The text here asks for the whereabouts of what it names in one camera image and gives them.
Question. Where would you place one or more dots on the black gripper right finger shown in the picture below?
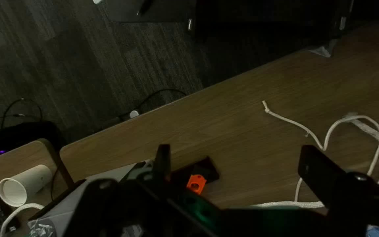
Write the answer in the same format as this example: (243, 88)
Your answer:
(321, 173)

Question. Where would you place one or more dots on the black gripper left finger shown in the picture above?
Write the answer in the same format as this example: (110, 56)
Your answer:
(163, 164)

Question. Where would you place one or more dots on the orange and black tool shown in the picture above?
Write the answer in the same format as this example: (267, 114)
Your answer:
(196, 179)

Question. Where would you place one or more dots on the large silver metal case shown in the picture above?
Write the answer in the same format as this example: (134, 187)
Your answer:
(66, 206)

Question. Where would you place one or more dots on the white paper cup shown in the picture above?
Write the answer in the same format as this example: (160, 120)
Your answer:
(20, 187)

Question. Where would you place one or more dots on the black computer tower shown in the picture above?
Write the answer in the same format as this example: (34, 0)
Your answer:
(18, 139)

